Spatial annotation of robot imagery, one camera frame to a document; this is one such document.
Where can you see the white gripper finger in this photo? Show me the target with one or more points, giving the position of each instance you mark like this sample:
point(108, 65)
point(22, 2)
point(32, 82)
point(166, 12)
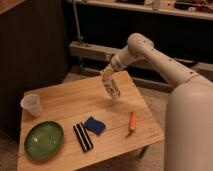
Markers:
point(110, 73)
point(104, 72)

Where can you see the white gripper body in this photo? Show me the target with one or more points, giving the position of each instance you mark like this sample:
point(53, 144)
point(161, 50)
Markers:
point(116, 63)

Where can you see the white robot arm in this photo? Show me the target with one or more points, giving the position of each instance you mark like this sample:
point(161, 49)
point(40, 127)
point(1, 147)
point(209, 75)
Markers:
point(189, 112)

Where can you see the orange carrot toy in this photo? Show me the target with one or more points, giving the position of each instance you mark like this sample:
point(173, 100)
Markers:
point(132, 123)

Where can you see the blue sponge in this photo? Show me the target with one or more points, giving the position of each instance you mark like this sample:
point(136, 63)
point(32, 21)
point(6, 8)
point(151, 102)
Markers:
point(94, 125)

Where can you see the wooden table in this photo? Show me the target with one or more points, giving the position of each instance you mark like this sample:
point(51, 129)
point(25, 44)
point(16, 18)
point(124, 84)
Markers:
point(74, 102)

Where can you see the black white striped block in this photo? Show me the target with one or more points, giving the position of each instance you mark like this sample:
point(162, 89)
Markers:
point(83, 137)

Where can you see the clear plastic cup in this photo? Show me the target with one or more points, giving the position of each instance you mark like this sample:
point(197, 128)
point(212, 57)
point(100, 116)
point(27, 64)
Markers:
point(31, 103)

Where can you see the green glass bowl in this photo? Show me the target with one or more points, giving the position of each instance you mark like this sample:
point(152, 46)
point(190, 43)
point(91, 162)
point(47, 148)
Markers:
point(44, 140)

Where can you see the grey metal baseboard rail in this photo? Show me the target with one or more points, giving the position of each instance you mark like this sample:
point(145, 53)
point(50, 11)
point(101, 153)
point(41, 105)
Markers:
point(90, 51)

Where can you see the white wall shelf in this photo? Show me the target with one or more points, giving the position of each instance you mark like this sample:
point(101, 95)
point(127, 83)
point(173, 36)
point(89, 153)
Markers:
point(196, 9)

